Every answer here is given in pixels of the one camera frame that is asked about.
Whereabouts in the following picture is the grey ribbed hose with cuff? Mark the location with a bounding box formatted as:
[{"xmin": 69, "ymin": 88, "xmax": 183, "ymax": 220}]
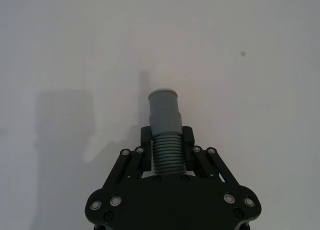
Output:
[{"xmin": 147, "ymin": 88, "xmax": 187, "ymax": 176}]

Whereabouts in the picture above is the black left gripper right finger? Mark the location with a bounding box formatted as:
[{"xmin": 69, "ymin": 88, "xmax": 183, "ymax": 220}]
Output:
[{"xmin": 181, "ymin": 126, "xmax": 238, "ymax": 188}]

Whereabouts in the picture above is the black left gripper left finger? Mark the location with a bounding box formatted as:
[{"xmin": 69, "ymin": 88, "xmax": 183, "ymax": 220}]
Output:
[{"xmin": 104, "ymin": 126, "xmax": 154, "ymax": 188}]

